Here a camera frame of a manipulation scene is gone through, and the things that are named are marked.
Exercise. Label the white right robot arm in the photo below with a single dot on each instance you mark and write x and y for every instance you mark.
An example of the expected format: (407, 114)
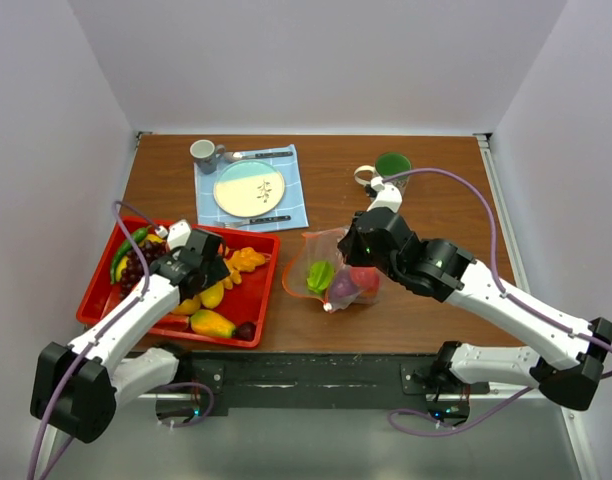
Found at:
(562, 356)

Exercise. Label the green floral mug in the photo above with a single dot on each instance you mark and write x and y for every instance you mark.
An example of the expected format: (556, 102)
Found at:
(386, 165)

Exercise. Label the metal spoon black handle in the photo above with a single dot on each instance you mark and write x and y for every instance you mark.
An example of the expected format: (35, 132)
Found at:
(232, 157)

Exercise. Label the small grey mug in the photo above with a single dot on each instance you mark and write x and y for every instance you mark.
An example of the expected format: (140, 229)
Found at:
(206, 155)

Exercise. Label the clear zip top bag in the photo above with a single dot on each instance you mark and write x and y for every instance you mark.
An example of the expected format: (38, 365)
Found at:
(320, 245)

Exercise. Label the red apple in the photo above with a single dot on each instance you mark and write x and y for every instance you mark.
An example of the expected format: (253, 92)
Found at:
(366, 279)

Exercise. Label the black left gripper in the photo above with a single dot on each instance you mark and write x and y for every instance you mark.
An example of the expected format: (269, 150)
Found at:
(216, 271)

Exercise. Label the green chili pepper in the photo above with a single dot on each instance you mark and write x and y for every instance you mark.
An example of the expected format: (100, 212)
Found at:
(136, 237)

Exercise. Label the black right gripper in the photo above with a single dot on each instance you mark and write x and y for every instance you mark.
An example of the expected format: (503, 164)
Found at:
(348, 246)

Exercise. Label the purple onion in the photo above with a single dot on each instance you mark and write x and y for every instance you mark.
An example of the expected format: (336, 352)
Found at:
(342, 286)

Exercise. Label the dark red fig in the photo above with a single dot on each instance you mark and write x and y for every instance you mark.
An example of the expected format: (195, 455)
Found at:
(246, 332)

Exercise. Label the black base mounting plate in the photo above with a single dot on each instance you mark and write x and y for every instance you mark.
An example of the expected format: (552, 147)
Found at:
(219, 381)

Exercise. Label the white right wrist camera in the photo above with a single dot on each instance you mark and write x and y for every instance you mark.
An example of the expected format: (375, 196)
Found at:
(383, 195)

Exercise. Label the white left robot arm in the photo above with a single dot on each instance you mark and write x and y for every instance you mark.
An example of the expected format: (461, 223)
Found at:
(78, 387)

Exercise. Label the yellow mango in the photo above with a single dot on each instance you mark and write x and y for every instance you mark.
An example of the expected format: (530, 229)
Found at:
(213, 296)

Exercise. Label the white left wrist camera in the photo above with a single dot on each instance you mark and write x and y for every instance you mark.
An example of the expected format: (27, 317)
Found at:
(176, 235)

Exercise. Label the green starfruit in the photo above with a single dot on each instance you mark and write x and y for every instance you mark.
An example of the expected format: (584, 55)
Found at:
(320, 276)

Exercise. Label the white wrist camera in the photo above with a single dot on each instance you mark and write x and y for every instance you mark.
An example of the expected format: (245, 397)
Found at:
(176, 235)
(383, 195)

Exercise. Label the metal fork black handle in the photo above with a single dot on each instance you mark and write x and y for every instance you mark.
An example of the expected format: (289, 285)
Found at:
(254, 221)

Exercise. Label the red chili pepper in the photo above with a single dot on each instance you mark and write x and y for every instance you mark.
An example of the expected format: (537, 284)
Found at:
(174, 323)

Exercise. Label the red plastic tray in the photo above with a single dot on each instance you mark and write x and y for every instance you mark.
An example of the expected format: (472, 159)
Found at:
(246, 302)

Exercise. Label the yellow lemon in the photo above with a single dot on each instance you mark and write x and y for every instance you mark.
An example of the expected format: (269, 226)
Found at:
(188, 307)

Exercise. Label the cream and blue plate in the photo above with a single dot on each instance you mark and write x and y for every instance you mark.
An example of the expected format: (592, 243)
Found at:
(249, 188)

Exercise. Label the dark purple grape bunch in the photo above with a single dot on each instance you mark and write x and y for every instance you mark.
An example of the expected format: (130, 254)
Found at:
(130, 269)

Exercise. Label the yellow orange papaya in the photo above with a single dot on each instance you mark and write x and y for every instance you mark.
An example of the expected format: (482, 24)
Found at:
(212, 324)

